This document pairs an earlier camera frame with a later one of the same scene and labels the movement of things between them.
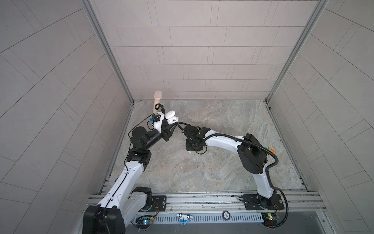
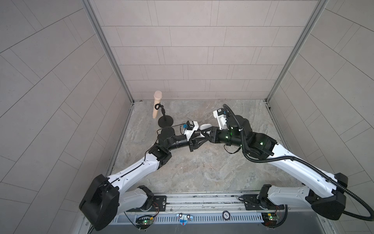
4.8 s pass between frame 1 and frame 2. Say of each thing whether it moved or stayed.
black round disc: stayed
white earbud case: moved
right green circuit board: stayed
